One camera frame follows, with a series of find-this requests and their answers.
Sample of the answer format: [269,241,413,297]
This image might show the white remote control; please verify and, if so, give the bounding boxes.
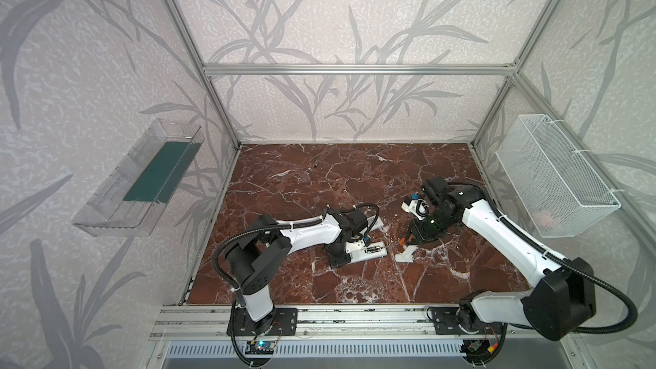
[345,241,387,263]

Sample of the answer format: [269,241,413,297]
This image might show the white wire mesh basket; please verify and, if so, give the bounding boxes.
[496,114,621,238]

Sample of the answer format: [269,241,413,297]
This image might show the aluminium cage frame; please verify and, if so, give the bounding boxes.
[142,0,656,342]

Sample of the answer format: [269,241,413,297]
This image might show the clear plastic wall bin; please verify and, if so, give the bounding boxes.
[73,119,205,237]

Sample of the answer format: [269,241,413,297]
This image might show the white remote with coloured buttons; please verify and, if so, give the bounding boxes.
[395,245,418,263]

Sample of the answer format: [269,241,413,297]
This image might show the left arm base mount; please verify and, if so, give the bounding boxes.
[227,307,298,337]

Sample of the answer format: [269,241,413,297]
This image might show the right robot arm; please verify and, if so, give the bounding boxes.
[401,177,639,341]

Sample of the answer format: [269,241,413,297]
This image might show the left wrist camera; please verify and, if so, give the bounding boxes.
[345,237,371,254]

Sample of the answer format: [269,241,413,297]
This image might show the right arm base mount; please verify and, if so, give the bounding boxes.
[426,307,507,337]

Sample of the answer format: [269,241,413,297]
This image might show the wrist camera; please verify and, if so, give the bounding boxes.
[401,194,430,220]
[345,237,371,254]

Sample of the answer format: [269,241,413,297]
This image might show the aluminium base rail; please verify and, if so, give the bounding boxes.
[142,303,580,342]

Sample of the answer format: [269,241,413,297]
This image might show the pink object in basket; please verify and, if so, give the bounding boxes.
[532,210,556,229]

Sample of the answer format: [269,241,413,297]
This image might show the green lit circuit board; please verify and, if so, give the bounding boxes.
[244,340,277,356]

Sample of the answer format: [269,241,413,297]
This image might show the right base wiring connector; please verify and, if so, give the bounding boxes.
[461,339,498,359]

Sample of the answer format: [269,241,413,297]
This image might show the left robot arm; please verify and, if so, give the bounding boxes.
[211,203,387,326]

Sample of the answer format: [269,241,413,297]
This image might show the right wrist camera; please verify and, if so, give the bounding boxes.
[401,194,430,220]

